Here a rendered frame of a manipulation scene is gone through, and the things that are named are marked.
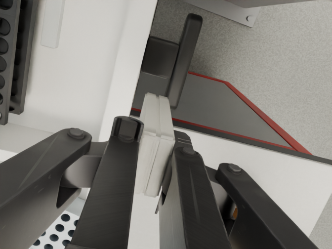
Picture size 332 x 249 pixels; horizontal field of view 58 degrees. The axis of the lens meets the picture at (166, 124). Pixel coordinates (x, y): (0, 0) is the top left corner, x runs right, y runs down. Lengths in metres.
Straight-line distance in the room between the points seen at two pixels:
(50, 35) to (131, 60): 0.11
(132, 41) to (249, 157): 0.28
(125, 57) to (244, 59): 1.00
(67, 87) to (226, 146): 0.23
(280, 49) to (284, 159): 0.82
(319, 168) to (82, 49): 0.36
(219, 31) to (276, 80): 0.30
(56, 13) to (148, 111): 0.18
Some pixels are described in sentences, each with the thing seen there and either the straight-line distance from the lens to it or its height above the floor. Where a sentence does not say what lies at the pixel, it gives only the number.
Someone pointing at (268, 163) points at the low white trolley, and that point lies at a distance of 0.46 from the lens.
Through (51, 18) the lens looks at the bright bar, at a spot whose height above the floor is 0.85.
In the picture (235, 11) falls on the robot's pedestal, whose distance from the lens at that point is 1.16.
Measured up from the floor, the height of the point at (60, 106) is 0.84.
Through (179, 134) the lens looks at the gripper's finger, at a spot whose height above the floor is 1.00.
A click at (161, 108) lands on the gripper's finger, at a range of 0.16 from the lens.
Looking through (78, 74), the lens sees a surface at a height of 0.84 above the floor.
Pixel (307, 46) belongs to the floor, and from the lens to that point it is 1.28.
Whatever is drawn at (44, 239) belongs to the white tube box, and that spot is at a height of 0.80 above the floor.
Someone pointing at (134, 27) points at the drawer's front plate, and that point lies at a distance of 0.21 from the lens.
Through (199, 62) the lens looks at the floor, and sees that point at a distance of 1.16.
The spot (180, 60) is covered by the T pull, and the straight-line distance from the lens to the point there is 0.23.
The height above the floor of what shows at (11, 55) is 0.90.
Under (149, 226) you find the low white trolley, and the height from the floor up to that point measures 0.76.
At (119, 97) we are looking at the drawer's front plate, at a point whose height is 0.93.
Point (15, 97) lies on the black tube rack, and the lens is 0.30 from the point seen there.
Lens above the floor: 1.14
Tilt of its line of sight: 70 degrees down
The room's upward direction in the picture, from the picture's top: 174 degrees clockwise
